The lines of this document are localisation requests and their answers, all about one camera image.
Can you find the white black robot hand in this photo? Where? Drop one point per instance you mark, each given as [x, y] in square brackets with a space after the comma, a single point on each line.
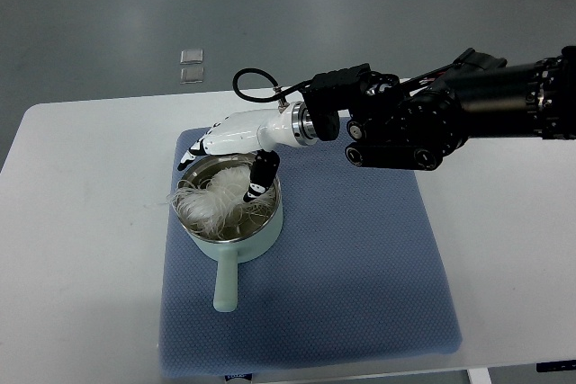
[258, 132]

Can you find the blue textured mat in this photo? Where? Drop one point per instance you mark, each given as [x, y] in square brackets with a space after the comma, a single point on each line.
[355, 275]

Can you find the white vermicelli bundle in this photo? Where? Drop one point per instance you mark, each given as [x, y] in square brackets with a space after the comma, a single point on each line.
[216, 208]

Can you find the blue label under table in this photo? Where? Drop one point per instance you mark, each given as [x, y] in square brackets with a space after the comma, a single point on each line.
[239, 376]

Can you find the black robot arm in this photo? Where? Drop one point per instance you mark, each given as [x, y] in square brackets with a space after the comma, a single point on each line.
[417, 123]

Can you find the upper metal floor plate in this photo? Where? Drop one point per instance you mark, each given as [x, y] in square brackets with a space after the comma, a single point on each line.
[191, 56]

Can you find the mint green steel pot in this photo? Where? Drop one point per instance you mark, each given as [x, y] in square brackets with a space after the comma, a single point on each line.
[230, 254]

